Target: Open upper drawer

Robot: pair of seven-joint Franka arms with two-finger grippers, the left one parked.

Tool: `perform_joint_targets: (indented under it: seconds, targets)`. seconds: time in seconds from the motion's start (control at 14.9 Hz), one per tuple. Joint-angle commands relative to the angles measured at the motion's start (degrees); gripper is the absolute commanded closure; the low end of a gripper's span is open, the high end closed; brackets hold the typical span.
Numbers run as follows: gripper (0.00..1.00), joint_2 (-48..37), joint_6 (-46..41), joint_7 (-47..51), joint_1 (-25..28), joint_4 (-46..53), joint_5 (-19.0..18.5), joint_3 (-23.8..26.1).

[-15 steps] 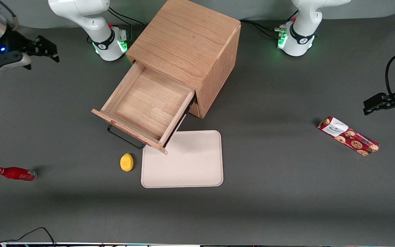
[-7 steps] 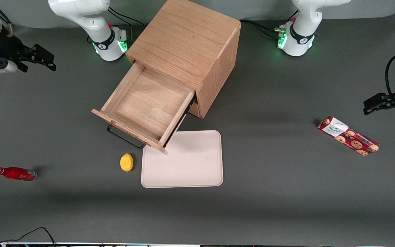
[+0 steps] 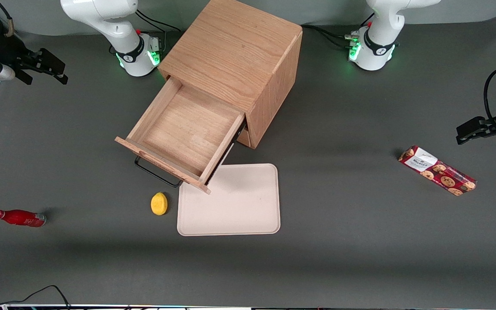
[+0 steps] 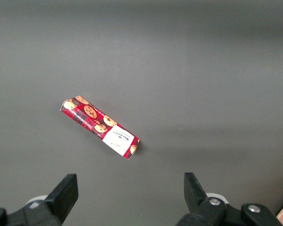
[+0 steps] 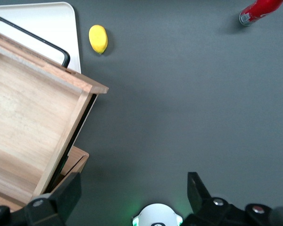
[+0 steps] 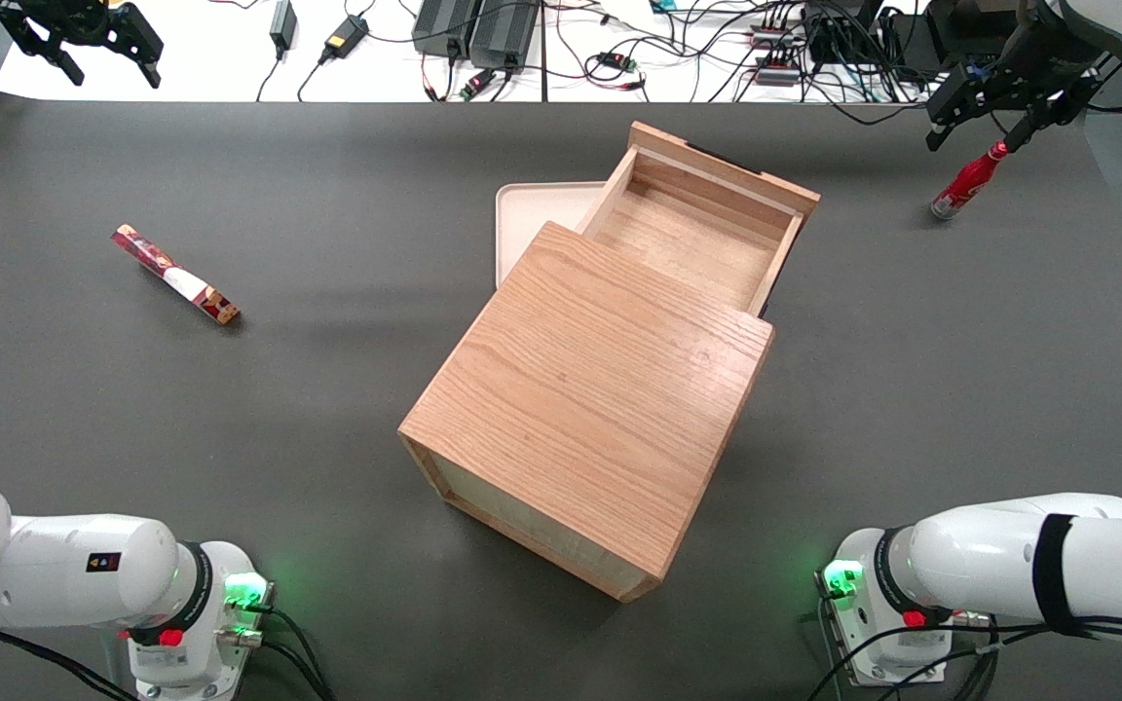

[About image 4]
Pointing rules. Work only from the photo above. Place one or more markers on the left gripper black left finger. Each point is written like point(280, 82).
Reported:
point(61, 200)

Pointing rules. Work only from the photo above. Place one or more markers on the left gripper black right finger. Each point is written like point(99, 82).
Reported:
point(200, 202)

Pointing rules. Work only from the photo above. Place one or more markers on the red tartan cookie box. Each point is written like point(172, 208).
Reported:
point(94, 117)

